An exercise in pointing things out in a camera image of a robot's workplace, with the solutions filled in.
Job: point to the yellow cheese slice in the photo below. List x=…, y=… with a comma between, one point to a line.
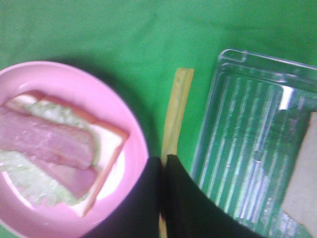
x=175, y=112

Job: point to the bread slice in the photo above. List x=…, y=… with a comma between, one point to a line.
x=300, y=199
x=111, y=140

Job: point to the clear right plastic tray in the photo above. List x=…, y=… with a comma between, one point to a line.
x=256, y=116

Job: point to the bacon strip from tray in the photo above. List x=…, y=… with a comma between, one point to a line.
x=45, y=140

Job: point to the green tablecloth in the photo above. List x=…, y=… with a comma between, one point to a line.
x=136, y=46

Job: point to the pink plate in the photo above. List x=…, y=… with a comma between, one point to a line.
x=20, y=219

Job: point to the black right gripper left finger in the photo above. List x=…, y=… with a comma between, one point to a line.
x=138, y=214

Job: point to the green lettuce leaf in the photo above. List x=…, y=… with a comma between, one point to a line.
x=32, y=182

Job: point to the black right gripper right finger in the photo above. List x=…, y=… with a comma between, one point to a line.
x=190, y=214

